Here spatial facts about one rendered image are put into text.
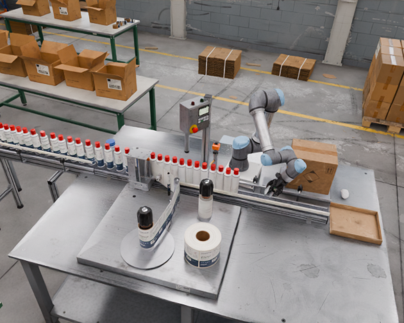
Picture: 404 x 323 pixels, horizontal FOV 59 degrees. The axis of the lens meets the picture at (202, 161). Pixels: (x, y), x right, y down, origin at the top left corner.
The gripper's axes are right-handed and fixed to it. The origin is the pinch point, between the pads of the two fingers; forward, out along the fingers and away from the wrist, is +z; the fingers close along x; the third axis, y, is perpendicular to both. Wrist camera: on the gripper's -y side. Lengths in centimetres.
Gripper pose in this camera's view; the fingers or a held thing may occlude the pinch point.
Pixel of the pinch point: (265, 193)
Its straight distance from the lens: 241.8
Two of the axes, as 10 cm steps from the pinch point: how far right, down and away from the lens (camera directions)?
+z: -5.1, 6.0, 6.2
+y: -2.7, 5.7, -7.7
